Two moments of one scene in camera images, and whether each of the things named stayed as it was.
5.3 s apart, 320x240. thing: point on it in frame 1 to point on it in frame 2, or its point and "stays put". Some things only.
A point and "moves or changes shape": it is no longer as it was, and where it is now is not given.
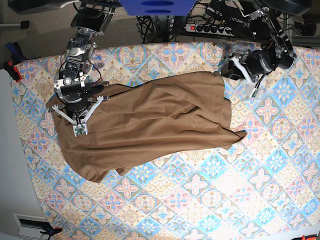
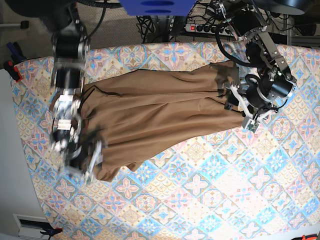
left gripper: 79,119 to 82,164
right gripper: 255,65 to 251,122
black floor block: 24,24 stays put
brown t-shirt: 151,119 moves or changes shape
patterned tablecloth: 264,185 stays put
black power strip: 210,29 stays put
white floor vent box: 30,226 stays put
